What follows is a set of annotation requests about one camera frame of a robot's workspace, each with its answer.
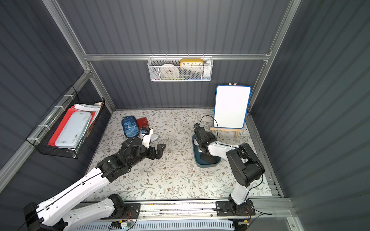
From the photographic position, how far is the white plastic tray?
2.12 ft

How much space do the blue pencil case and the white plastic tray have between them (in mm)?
315

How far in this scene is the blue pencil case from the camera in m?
1.04
